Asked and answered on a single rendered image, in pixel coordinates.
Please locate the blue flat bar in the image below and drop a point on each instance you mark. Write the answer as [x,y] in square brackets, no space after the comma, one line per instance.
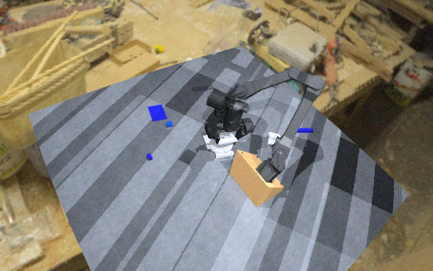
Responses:
[305,130]

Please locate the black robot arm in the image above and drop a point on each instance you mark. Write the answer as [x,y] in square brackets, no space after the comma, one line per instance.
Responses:
[269,169]

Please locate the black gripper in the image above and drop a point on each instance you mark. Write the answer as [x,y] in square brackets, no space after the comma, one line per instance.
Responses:
[243,126]

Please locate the blue flat plate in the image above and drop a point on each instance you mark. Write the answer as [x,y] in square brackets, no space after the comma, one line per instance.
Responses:
[157,113]

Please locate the grey flat bar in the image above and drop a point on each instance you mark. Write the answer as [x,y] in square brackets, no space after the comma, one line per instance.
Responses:
[202,88]

